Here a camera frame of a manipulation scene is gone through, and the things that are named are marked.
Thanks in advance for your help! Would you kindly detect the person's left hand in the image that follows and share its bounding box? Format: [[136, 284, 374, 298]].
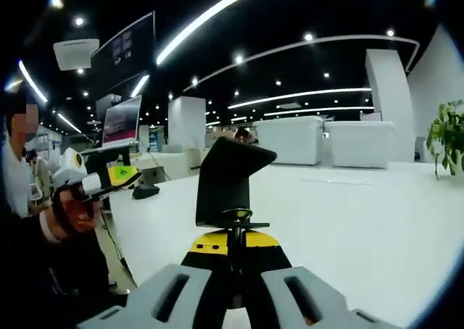
[[51, 185, 101, 243]]

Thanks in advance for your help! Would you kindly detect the monitor with pink screen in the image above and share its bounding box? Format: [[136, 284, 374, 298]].
[[101, 95, 143, 149]]

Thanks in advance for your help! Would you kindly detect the white desk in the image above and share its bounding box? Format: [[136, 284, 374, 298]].
[[108, 161, 464, 326]]

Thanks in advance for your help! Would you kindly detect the white ceiling air conditioner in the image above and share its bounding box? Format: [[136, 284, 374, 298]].
[[53, 38, 101, 72]]

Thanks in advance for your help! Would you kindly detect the wide white storage box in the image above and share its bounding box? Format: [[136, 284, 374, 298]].
[[325, 121, 396, 170]]

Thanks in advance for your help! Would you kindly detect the dark curved hanging screen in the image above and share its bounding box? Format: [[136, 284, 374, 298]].
[[90, 10, 157, 91]]

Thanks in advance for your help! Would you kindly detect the monitor stand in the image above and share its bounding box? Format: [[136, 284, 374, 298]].
[[81, 144, 141, 199]]

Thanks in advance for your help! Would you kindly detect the tall white storage box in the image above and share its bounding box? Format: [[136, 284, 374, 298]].
[[253, 115, 324, 166]]

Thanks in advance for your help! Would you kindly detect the black computer mouse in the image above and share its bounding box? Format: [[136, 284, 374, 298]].
[[131, 183, 161, 200]]

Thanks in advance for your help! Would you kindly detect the black clamp fixture with clip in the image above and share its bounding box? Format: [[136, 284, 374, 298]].
[[195, 136, 278, 275]]

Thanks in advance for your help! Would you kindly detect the long curved ceiling light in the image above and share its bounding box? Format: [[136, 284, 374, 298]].
[[155, 0, 282, 66]]

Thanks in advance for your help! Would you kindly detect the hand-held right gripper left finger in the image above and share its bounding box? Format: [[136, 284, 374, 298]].
[[78, 230, 233, 329]]

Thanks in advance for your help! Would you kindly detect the potted green plant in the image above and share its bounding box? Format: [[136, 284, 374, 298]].
[[426, 99, 464, 180]]

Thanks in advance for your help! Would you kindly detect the grey computer case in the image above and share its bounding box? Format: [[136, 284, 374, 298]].
[[139, 164, 168, 186]]

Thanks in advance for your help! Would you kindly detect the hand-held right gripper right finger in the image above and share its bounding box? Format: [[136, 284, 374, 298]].
[[241, 230, 396, 329]]

